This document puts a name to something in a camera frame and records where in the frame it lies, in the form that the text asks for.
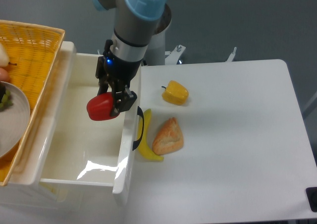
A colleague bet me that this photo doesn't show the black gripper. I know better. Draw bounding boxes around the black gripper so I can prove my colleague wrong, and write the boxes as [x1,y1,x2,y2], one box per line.
[96,39,142,117]

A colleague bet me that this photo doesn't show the red bell pepper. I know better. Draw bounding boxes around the red bell pepper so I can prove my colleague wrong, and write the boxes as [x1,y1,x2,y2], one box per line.
[86,92,119,121]

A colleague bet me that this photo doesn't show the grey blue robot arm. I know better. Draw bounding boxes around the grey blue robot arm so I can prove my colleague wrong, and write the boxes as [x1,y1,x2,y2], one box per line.
[87,0,167,121]

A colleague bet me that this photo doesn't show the yellow bell pepper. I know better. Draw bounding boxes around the yellow bell pepper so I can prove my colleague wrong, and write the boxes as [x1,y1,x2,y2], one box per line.
[161,80,189,106]

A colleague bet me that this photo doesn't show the white upper drawer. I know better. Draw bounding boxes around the white upper drawer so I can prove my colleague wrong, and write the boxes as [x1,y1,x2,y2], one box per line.
[41,53,139,206]

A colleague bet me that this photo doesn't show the yellow banana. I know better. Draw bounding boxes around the yellow banana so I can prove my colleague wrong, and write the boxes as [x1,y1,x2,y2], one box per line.
[137,109,164,162]

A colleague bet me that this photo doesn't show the bread loaf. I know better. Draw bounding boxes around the bread loaf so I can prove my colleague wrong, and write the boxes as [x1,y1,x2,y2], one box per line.
[152,117,184,155]

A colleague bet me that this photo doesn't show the yellow wicker basket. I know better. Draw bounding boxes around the yellow wicker basket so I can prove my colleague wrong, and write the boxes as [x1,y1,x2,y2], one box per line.
[0,20,65,186]

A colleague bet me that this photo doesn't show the grey plate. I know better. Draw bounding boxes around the grey plate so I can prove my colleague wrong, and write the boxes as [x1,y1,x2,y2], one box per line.
[0,82,30,157]

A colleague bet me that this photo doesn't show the green grapes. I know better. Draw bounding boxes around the green grapes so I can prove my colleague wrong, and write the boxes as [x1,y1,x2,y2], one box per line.
[0,89,13,111]

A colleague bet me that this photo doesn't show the peach fruit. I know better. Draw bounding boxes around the peach fruit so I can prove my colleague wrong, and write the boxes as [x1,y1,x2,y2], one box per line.
[0,67,10,82]

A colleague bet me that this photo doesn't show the pale pear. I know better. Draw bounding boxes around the pale pear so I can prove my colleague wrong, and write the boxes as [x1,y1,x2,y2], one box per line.
[0,44,17,67]

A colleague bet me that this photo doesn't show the black corner device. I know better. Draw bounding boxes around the black corner device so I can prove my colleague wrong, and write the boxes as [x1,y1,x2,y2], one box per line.
[306,187,317,213]

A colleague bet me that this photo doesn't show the black drawer handle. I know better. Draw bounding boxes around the black drawer handle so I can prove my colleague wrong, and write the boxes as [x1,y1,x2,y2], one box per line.
[132,106,145,151]

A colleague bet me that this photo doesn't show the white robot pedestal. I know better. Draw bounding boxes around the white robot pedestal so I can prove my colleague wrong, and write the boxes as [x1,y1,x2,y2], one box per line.
[141,3,186,66]

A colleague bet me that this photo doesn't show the white table bracket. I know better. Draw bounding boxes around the white table bracket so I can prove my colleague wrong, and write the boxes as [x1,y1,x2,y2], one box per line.
[226,47,237,62]
[165,45,186,65]

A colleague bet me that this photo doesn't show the white right table bracket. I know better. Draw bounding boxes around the white right table bracket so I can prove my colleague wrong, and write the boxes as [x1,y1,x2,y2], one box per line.
[226,47,237,62]

